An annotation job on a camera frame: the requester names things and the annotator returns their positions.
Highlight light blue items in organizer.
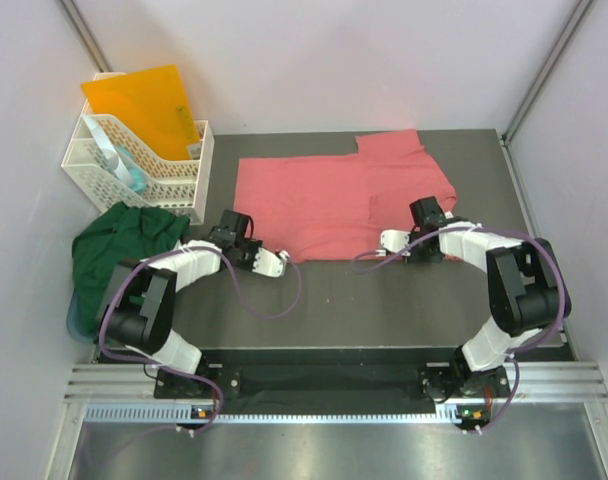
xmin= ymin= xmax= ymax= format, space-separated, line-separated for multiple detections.
xmin=82 ymin=115 xmax=148 ymax=194

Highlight green t shirt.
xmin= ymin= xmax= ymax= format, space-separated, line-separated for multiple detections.
xmin=71 ymin=202 xmax=190 ymax=340

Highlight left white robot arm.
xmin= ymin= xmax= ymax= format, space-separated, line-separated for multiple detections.
xmin=98 ymin=210 xmax=262 ymax=397

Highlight white perforated file organizer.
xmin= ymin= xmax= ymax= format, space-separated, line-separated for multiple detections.
xmin=61 ymin=65 xmax=215 ymax=225

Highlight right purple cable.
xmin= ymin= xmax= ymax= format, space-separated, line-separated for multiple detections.
xmin=352 ymin=227 xmax=570 ymax=435

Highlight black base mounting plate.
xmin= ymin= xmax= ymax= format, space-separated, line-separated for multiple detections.
xmin=152 ymin=363 xmax=515 ymax=401

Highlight white slotted cable duct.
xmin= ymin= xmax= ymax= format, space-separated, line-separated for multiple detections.
xmin=84 ymin=403 xmax=485 ymax=426

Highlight orange plastic folder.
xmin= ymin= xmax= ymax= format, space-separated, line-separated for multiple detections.
xmin=81 ymin=65 xmax=201 ymax=161

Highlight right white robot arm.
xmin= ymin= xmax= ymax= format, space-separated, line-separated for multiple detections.
xmin=409 ymin=197 xmax=572 ymax=396

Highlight aluminium frame rail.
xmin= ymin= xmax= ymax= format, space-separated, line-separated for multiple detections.
xmin=64 ymin=362 xmax=608 ymax=403

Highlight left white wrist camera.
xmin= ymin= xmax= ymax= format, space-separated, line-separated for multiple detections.
xmin=251 ymin=247 xmax=290 ymax=278

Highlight pink t shirt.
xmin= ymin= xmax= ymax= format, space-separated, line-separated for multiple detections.
xmin=233 ymin=130 xmax=457 ymax=262

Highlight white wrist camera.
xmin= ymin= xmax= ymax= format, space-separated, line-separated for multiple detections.
xmin=251 ymin=247 xmax=290 ymax=278
xmin=375 ymin=229 xmax=411 ymax=257

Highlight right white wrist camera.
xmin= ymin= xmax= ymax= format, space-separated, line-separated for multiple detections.
xmin=375 ymin=229 xmax=411 ymax=257

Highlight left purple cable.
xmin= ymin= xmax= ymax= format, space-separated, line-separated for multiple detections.
xmin=97 ymin=244 xmax=303 ymax=439

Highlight teal plastic basin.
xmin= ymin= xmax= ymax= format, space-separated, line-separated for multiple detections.
xmin=66 ymin=291 xmax=98 ymax=345

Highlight purple cable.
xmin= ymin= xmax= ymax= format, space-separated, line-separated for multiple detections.
xmin=352 ymin=227 xmax=570 ymax=435
xmin=97 ymin=244 xmax=303 ymax=439

